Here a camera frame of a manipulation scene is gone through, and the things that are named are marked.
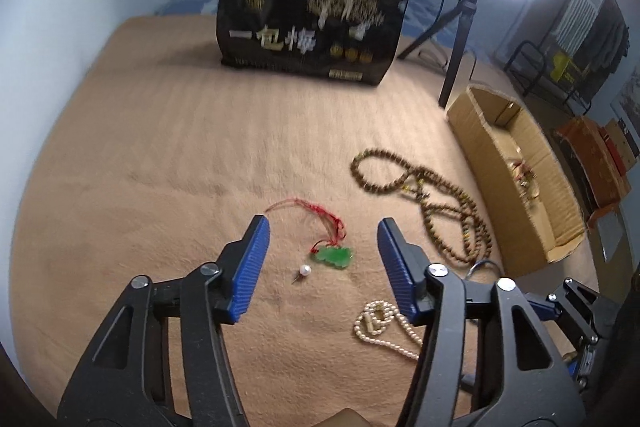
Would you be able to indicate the black metal rack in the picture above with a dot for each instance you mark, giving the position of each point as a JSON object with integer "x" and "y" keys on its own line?
{"x": 529, "y": 70}

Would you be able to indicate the orange box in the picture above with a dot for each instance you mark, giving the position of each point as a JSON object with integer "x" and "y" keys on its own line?
{"x": 596, "y": 165}

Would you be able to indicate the clothes drying rack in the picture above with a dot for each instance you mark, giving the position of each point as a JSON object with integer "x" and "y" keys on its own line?
{"x": 593, "y": 33}

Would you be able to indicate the black tripod stand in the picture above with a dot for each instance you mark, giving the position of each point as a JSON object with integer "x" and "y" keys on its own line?
{"x": 463, "y": 12}

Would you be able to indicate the yellow box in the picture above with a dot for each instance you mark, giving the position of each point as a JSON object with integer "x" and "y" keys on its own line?
{"x": 565, "y": 70}

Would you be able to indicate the single pearl pin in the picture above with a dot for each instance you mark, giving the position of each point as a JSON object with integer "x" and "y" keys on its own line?
{"x": 302, "y": 273}

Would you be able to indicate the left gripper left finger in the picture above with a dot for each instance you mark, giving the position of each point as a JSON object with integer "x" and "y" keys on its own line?
{"x": 123, "y": 377}

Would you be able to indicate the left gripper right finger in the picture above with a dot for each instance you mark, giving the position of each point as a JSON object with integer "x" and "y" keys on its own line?
{"x": 520, "y": 378}

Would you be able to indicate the cardboard box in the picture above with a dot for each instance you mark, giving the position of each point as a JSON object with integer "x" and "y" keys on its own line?
{"x": 532, "y": 207}

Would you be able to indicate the tan bed blanket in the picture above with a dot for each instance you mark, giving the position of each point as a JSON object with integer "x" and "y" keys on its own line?
{"x": 162, "y": 156}

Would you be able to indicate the black snack bag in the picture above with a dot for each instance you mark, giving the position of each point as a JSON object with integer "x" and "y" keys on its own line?
{"x": 343, "y": 40}

